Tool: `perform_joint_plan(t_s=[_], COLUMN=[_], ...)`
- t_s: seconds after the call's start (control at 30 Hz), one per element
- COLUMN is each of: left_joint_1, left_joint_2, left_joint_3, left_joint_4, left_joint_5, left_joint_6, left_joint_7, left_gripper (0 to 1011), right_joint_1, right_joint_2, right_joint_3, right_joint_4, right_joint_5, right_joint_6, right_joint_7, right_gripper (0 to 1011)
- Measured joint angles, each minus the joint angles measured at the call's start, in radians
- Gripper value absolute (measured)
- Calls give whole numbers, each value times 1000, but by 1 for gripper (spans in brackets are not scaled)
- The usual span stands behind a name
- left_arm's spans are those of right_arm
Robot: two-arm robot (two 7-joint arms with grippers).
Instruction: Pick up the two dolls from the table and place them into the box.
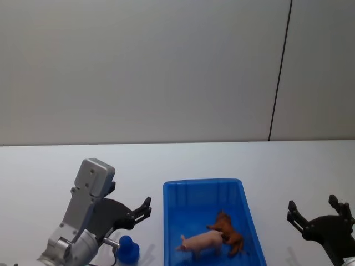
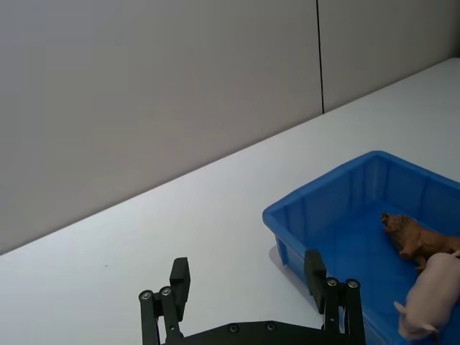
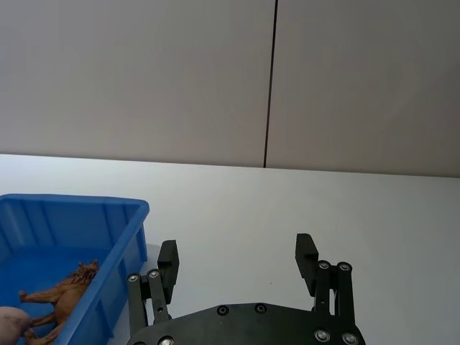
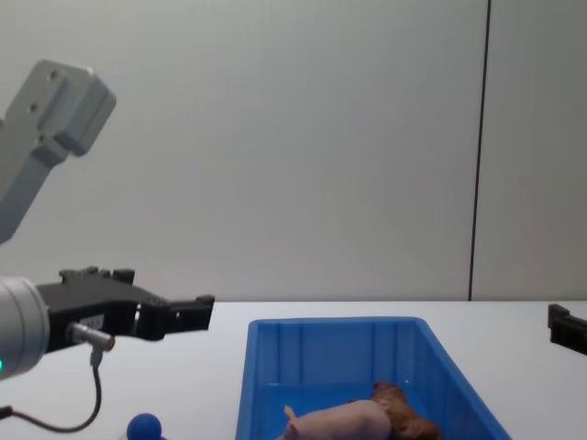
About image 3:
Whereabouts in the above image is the brown toy lion figure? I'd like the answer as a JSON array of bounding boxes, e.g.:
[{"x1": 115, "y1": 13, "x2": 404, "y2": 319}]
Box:
[{"x1": 18, "y1": 259, "x2": 100, "y2": 345}]

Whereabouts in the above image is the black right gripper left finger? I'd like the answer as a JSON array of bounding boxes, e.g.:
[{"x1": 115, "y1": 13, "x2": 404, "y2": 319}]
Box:
[{"x1": 126, "y1": 239, "x2": 180, "y2": 331}]

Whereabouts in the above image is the blue plastic bin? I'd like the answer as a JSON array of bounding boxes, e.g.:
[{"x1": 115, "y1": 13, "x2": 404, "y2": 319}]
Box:
[{"x1": 0, "y1": 193, "x2": 150, "y2": 345}]

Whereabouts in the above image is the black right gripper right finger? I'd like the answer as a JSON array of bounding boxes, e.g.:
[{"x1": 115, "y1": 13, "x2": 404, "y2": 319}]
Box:
[{"x1": 293, "y1": 233, "x2": 357, "y2": 327}]

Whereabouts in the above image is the pink toy animal figure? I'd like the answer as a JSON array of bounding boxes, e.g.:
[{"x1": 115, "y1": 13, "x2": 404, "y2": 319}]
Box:
[{"x1": 0, "y1": 305, "x2": 34, "y2": 345}]

